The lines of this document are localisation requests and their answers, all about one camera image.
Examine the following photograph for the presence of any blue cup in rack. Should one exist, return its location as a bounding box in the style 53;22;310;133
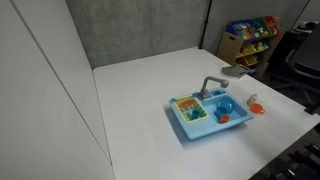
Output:
191;110;200;120

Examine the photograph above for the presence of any orange cup in sink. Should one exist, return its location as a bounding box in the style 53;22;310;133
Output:
219;114;230;124

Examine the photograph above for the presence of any orange cup on table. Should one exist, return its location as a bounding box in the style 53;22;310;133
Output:
250;103;265;114

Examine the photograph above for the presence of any orange plate in rack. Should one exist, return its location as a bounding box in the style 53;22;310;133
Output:
178;99;194;109

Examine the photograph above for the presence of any yellow green dish rack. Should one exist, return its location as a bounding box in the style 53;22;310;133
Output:
173;96;208;123

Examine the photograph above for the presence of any grey toy faucet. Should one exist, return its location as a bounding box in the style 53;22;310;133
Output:
197;75;230;101

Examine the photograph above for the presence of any blue toy sink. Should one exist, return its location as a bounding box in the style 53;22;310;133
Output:
169;88;254;140

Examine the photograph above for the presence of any blue toy plate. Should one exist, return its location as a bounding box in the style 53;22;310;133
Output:
217;99;233;114

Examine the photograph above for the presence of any grey metal mounting plate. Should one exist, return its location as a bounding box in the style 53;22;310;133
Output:
221;65;250;80

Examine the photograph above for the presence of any beige toy bread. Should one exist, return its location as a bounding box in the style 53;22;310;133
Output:
247;94;257;107

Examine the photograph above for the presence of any wooden toy storage shelf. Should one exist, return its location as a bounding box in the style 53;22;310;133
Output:
217;16;286;79

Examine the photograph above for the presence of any black office chair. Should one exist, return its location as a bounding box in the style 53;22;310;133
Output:
271;25;320;115

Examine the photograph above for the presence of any black equipment at table edge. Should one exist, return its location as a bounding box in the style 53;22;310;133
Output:
249;125;320;180

